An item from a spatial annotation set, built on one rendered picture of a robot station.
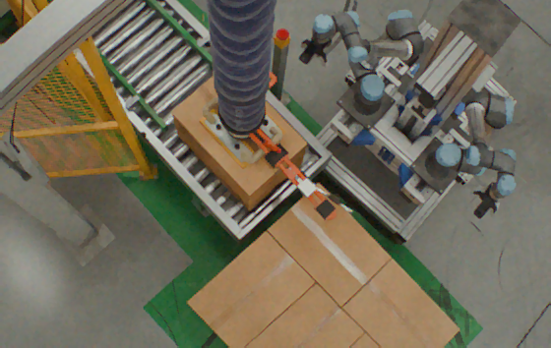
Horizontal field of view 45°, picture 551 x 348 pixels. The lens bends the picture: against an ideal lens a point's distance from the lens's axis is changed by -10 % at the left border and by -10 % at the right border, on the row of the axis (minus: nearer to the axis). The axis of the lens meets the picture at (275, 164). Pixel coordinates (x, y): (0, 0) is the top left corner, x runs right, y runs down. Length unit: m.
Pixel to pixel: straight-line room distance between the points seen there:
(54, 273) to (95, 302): 0.34
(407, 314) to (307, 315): 0.57
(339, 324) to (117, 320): 1.44
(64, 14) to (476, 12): 1.79
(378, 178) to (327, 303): 0.93
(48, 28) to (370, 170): 3.12
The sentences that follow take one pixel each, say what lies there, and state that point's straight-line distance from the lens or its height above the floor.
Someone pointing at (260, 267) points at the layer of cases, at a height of 0.54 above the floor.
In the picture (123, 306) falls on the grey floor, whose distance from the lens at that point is 4.58.
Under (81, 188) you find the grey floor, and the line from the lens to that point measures 4.75.
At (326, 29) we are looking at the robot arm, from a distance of 2.94.
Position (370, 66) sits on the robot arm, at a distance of 3.53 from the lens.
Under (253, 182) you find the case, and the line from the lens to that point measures 3.65.
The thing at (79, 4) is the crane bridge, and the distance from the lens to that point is 1.69.
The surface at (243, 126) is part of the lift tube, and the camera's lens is 3.39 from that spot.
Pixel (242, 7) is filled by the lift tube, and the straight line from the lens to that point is 2.25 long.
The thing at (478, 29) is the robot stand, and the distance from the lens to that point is 2.91.
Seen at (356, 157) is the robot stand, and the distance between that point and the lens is 4.50.
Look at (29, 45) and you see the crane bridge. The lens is 1.68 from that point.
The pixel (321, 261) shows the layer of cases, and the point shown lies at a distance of 4.01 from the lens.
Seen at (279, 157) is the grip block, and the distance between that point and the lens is 3.53.
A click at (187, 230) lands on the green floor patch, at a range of 4.58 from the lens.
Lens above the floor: 4.50
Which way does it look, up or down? 75 degrees down
